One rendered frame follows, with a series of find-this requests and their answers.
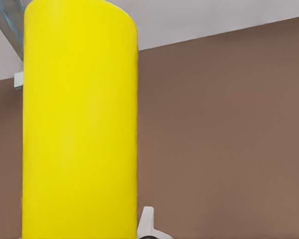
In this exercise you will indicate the silver frame post foot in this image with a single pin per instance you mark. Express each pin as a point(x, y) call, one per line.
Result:
point(18, 80)

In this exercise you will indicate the yellow sauce bottle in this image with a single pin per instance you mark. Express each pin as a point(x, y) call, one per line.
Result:
point(79, 124)

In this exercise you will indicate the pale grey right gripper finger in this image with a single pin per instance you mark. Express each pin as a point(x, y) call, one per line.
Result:
point(147, 222)

